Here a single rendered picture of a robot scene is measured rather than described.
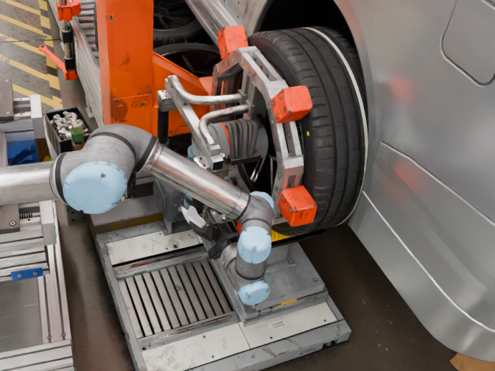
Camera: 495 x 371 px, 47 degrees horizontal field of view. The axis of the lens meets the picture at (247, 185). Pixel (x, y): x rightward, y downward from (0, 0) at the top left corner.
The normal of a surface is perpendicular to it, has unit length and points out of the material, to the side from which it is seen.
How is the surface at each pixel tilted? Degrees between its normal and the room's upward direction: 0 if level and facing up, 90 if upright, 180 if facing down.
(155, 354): 0
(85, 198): 87
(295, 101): 35
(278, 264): 0
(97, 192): 87
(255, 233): 0
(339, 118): 46
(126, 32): 90
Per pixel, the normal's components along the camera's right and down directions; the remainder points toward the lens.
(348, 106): 0.36, -0.12
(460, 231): -0.91, 0.18
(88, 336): 0.12, -0.73
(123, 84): 0.40, 0.65
